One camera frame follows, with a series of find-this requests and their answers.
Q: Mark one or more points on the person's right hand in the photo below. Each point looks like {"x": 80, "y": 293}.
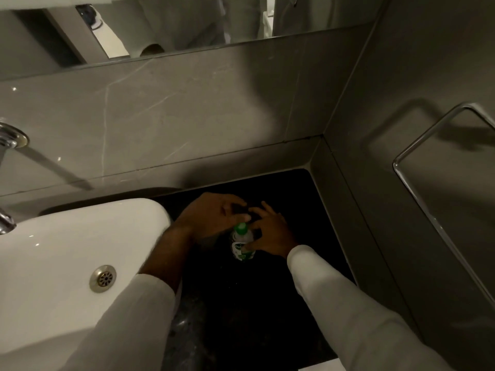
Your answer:
{"x": 276, "y": 237}

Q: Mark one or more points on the person's left hand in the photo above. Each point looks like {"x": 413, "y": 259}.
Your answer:
{"x": 205, "y": 218}

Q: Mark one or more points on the person's left thumb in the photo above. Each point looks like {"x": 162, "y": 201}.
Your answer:
{"x": 238, "y": 219}

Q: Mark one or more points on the person's right thumb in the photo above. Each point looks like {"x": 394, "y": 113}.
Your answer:
{"x": 252, "y": 245}

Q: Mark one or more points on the clear bottle with green cap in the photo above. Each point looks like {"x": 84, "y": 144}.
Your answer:
{"x": 240, "y": 243}

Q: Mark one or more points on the person's right forearm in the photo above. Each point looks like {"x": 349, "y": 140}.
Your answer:
{"x": 348, "y": 316}

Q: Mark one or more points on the person's left forearm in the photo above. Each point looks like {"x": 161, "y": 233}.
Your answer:
{"x": 135, "y": 305}

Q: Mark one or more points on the metal sink drain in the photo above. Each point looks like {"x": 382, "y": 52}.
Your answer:
{"x": 103, "y": 278}

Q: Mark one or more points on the white ceramic sink basin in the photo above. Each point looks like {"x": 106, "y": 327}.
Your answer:
{"x": 58, "y": 247}

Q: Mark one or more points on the chrome towel rail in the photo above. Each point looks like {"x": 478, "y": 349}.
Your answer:
{"x": 425, "y": 212}

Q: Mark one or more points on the wall mirror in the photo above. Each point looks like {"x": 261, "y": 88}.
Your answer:
{"x": 185, "y": 23}

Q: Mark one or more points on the chrome wall faucet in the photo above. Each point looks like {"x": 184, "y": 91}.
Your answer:
{"x": 9, "y": 137}

